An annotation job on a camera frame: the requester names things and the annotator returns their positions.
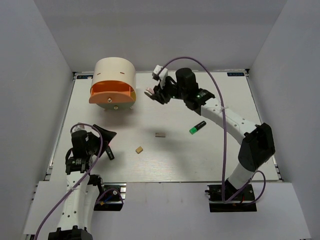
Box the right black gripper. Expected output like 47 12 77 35
150 77 188 105

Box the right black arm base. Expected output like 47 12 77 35
204 184 257 213

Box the yellow drawer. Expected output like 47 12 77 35
130 90 137 102

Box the purple cable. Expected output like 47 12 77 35
156 56 266 205
33 122 123 240

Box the grey bottom drawer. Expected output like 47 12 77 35
97 101 135 111

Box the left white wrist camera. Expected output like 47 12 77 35
71 124 85 133

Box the cream round drawer cabinet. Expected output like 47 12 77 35
92 56 137 112

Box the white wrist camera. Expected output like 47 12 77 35
152 65 168 88
71 124 85 133

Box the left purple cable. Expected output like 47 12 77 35
33 122 123 240

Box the pink grey correction tape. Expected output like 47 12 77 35
146 87 154 94

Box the green highlighter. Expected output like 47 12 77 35
189 120 207 135

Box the tan small eraser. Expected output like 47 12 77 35
135 146 143 154

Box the pink top drawer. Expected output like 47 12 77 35
89 80 135 104

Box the pink highlighter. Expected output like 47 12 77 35
105 145 115 161

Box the grey eraser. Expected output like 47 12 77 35
155 132 166 138

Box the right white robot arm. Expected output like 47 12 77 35
144 65 275 202

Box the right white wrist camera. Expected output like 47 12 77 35
152 65 168 88

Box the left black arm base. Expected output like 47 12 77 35
94 183 127 212

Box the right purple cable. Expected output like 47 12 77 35
156 56 266 205

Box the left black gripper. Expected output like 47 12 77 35
86 124 117 157

